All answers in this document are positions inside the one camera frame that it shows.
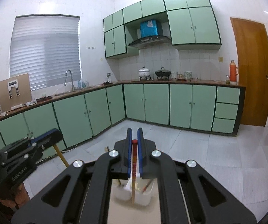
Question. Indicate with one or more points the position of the brown board with device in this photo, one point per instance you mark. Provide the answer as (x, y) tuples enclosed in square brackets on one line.
[(15, 92)]

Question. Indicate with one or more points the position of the green kitchen cabinets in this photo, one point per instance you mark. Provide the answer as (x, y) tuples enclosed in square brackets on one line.
[(81, 115), (190, 24)]

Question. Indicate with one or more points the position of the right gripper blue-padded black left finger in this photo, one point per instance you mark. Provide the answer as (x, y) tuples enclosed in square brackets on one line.
[(81, 193)]

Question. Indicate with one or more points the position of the wooden door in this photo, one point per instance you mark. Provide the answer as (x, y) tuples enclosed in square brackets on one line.
[(252, 50)]

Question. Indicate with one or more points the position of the orange thermos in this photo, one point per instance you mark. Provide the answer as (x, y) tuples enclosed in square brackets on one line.
[(233, 72)]

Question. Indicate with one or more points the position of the black wok pot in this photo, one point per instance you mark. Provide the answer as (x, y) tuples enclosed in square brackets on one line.
[(163, 74)]

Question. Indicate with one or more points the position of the wooden red-orange chopstick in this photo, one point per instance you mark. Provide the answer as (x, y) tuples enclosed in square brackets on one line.
[(134, 168)]

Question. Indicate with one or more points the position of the dark brown chopstick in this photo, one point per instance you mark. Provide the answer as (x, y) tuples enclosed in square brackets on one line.
[(146, 186)]

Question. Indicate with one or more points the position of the glass jar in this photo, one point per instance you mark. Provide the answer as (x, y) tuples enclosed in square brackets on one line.
[(227, 79)]

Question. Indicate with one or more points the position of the white cooking pot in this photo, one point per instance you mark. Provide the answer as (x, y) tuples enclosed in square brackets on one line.
[(144, 74)]

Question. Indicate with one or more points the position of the black range hood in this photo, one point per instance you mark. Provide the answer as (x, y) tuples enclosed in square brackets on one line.
[(150, 41)]

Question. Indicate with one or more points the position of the blue box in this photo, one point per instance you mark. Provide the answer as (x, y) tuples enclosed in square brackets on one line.
[(151, 28)]

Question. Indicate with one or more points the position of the green upper kitchen cabinets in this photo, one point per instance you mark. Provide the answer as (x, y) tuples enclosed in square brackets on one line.
[(190, 24)]

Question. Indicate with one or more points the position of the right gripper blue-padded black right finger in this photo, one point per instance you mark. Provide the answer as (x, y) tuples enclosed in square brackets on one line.
[(187, 192)]

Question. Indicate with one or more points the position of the plain bamboo chopstick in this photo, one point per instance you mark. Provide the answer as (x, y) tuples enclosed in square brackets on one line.
[(59, 153)]

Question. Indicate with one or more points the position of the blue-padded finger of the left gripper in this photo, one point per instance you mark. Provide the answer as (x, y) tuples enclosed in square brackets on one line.
[(51, 137)]

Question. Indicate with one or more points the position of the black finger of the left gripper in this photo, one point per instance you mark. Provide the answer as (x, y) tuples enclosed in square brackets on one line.
[(44, 146)]

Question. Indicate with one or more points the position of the window blind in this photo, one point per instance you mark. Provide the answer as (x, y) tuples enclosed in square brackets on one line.
[(47, 48)]

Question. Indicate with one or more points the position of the person's left hand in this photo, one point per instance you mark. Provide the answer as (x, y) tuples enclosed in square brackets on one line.
[(19, 198)]

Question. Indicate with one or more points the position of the white double utensil holder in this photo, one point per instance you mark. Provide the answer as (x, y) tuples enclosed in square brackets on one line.
[(123, 190)]

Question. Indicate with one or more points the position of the green lower kitchen cabinets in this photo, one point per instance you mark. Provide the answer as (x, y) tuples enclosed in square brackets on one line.
[(81, 115)]

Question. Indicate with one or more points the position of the cream plastic fork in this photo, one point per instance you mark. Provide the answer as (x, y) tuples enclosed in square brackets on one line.
[(127, 184)]

